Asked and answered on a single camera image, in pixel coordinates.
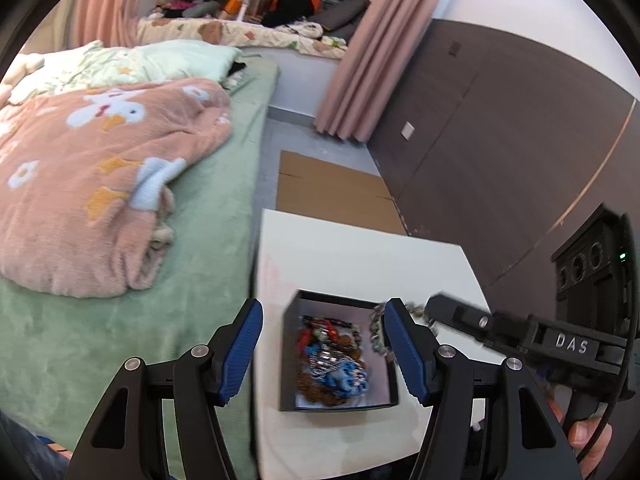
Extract grey bead bracelet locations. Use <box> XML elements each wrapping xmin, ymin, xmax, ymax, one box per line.
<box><xmin>367</xmin><ymin>301</ymin><xmax>441</xmax><ymax>361</ymax></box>

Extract black garment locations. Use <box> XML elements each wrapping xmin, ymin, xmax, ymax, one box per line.
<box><xmin>222</xmin><ymin>61</ymin><xmax>248</xmax><ymax>91</ymax></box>

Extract cream plush toy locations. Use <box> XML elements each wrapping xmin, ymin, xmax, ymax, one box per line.
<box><xmin>0</xmin><ymin>52</ymin><xmax>46</xmax><ymax>106</ymax></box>

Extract black bag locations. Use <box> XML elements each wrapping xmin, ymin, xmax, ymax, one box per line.
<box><xmin>260</xmin><ymin>0</ymin><xmax>321</xmax><ymax>28</ymax></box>

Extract pile of mixed jewelry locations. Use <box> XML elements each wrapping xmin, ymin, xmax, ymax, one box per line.
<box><xmin>295</xmin><ymin>314</ymin><xmax>373</xmax><ymax>403</ymax></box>

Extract person's right hand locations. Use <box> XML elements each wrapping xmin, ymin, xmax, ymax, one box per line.
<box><xmin>546</xmin><ymin>399</ymin><xmax>614</xmax><ymax>479</ymax></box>

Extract black cardboard box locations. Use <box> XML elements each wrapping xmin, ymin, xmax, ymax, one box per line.
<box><xmin>279</xmin><ymin>289</ymin><xmax>401</xmax><ymax>412</ymax></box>

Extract floral window seat mat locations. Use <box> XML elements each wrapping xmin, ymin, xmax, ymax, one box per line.
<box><xmin>137</xmin><ymin>16</ymin><xmax>348</xmax><ymax>59</ymax></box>

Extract plush toys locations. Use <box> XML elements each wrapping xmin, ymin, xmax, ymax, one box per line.
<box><xmin>150</xmin><ymin>0</ymin><xmax>221</xmax><ymax>21</ymax></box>

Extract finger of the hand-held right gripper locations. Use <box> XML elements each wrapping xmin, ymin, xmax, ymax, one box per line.
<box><xmin>424</xmin><ymin>293</ymin><xmax>534</xmax><ymax>352</ymax></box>

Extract pale green pillow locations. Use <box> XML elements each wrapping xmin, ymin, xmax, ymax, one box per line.
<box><xmin>10</xmin><ymin>40</ymin><xmax>243</xmax><ymax>106</ymax></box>

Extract pink duck print blanket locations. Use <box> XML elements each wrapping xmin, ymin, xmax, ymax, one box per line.
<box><xmin>0</xmin><ymin>78</ymin><xmax>233</xmax><ymax>298</ymax></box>

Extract green bed sheet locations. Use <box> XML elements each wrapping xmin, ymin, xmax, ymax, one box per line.
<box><xmin>0</xmin><ymin>57</ymin><xmax>279</xmax><ymax>480</ymax></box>

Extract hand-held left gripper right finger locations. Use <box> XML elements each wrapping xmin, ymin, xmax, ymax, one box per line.
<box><xmin>383</xmin><ymin>297</ymin><xmax>583</xmax><ymax>480</ymax></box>

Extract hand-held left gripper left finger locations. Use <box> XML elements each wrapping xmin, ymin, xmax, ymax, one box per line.
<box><xmin>65</xmin><ymin>298</ymin><xmax>264</xmax><ymax>480</ymax></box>

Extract grey pillow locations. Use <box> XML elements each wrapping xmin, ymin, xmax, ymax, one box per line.
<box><xmin>307</xmin><ymin>0</ymin><xmax>371</xmax><ymax>32</ymax></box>

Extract pink curtain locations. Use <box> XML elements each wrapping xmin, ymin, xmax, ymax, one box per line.
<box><xmin>65</xmin><ymin>0</ymin><xmax>151</xmax><ymax>51</ymax></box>
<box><xmin>314</xmin><ymin>0</ymin><xmax>458</xmax><ymax>143</ymax></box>

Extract white side table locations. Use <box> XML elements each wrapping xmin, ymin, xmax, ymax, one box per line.
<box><xmin>250</xmin><ymin>208</ymin><xmax>493</xmax><ymax>480</ymax></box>

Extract brown cardboard sheet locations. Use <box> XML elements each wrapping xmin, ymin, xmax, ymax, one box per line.
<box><xmin>276</xmin><ymin>150</ymin><xmax>408</xmax><ymax>236</ymax></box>

